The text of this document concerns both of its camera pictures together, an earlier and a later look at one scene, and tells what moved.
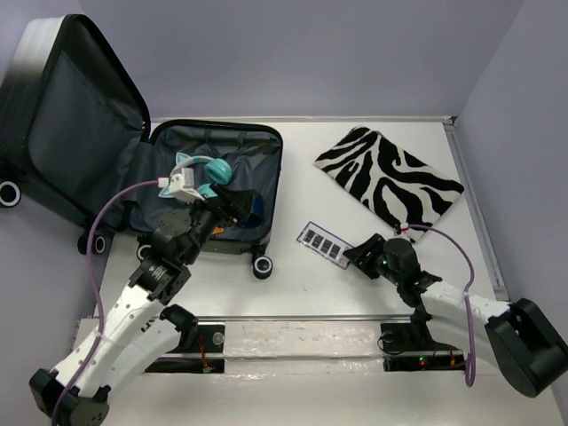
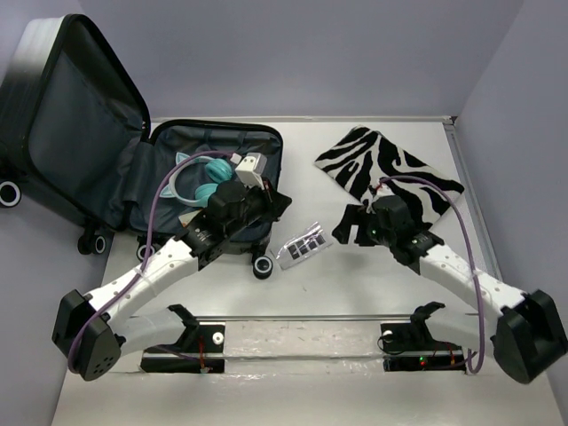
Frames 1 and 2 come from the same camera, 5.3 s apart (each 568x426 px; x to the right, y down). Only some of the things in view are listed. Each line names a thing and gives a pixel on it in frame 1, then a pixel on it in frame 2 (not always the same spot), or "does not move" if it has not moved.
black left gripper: [230, 205] → [274, 203]
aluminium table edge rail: [473, 196] does not move
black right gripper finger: [366, 258] → [356, 216]
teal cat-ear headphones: [218, 170] does not move
